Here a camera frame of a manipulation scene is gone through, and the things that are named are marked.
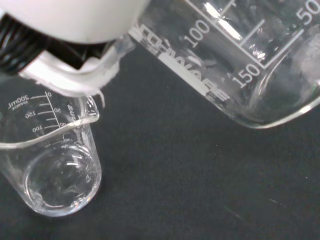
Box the black table cloth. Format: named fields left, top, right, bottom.
left=0, top=46, right=320, bottom=240

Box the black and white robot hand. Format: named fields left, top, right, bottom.
left=0, top=0, right=151, bottom=109

